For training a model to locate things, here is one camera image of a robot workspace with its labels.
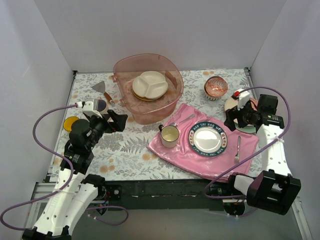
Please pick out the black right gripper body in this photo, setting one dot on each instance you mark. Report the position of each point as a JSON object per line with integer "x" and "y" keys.
{"x": 235, "y": 119}

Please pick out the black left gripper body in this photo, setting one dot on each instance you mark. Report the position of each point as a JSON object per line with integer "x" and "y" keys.
{"x": 110, "y": 121}

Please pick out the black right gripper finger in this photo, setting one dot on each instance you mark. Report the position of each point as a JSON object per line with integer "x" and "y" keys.
{"x": 233, "y": 111}
{"x": 229, "y": 121}

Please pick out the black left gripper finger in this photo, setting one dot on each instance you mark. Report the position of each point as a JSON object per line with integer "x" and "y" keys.
{"x": 120, "y": 122}
{"x": 112, "y": 121}

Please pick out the pink plate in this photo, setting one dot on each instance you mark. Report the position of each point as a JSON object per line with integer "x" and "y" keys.
{"x": 231, "y": 103}

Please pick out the cream and yellow floral plate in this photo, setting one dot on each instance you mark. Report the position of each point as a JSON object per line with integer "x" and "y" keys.
{"x": 145, "y": 98}

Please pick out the cream divided plate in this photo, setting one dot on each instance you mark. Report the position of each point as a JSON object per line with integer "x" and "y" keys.
{"x": 150, "y": 85}

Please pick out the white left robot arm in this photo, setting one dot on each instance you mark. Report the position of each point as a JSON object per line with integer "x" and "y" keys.
{"x": 75, "y": 189}

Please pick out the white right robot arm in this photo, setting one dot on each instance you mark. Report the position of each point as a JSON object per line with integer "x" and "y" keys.
{"x": 274, "y": 189}

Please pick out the pink translucent plastic bin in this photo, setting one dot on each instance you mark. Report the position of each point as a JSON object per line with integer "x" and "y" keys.
{"x": 151, "y": 111}

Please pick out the light green plate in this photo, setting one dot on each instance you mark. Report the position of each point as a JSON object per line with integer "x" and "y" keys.
{"x": 249, "y": 129}

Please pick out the beige cup purple interior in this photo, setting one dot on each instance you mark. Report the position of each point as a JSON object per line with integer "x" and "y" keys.
{"x": 101, "y": 105}

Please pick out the yellow enamel mug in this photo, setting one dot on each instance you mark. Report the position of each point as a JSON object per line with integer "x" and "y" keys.
{"x": 67, "y": 124}

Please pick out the red patterned bowl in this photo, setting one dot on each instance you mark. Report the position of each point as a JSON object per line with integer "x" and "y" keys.
{"x": 216, "y": 82}

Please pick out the green rimmed white plate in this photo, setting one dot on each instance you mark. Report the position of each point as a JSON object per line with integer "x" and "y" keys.
{"x": 207, "y": 139}

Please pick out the silver fork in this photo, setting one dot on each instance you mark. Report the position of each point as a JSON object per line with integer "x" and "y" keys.
{"x": 237, "y": 155}

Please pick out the pink satin cloth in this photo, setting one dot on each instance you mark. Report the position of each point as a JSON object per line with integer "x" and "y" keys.
{"x": 185, "y": 157}

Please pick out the cream enamel mug black rim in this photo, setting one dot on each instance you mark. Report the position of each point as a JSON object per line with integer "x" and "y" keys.
{"x": 169, "y": 135}

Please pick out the silver spoon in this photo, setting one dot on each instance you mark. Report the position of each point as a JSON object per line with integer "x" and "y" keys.
{"x": 175, "y": 124}

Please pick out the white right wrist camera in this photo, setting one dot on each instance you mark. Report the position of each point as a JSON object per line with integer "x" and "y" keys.
{"x": 243, "y": 97}

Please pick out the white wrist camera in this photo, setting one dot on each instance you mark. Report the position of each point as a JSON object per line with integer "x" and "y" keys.
{"x": 89, "y": 108}
{"x": 243, "y": 97}

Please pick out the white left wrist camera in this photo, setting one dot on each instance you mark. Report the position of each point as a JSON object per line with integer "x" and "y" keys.
{"x": 89, "y": 108}

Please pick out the metal spatula wooden handle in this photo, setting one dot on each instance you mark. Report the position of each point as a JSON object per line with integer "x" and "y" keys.
{"x": 101, "y": 88}

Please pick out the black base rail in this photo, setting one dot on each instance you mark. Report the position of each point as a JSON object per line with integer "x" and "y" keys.
{"x": 171, "y": 194}

